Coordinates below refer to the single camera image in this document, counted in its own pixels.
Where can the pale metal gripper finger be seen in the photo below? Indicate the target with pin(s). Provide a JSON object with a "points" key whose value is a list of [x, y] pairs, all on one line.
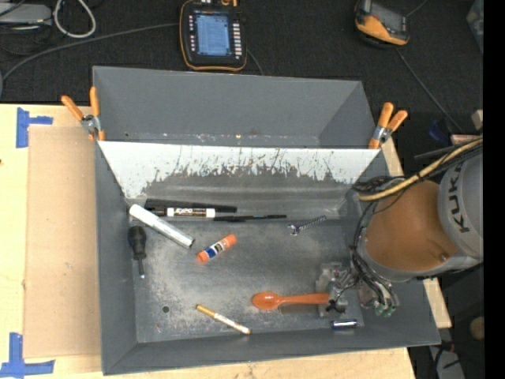
{"points": [[336, 301], [328, 275]]}

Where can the orange plastic spoon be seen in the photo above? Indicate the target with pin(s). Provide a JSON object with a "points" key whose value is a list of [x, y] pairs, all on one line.
{"points": [[268, 301]]}

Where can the grey metal bin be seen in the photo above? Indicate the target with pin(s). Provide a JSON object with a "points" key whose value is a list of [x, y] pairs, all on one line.
{"points": [[236, 275]]}

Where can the thin black pen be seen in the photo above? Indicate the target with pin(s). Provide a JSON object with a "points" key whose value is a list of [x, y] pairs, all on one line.
{"points": [[252, 218]]}

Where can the orange glue stick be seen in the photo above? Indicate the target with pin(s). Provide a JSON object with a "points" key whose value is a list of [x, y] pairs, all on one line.
{"points": [[217, 248]]}

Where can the white label dry-erase marker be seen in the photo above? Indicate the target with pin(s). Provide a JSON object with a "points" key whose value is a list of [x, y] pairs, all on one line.
{"points": [[189, 212]]}

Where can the black marker pen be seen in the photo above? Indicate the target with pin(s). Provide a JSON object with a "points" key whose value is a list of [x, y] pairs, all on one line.
{"points": [[185, 204]]}

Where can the white and silver marker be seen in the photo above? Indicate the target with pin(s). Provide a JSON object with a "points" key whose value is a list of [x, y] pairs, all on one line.
{"points": [[159, 224]]}

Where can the brown cardboard board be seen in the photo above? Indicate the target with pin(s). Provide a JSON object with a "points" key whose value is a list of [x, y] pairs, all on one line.
{"points": [[59, 251]]}

